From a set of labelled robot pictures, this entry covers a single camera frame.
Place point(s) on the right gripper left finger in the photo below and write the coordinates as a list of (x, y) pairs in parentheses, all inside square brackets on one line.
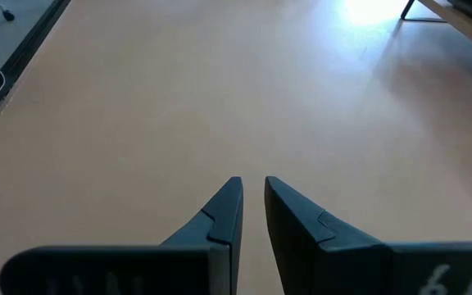
[(203, 266)]

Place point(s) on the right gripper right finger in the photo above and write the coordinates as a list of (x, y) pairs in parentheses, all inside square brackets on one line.
[(342, 266)]

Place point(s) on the black frame wooden shelf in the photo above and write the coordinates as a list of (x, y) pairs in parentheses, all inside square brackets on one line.
[(465, 21)]

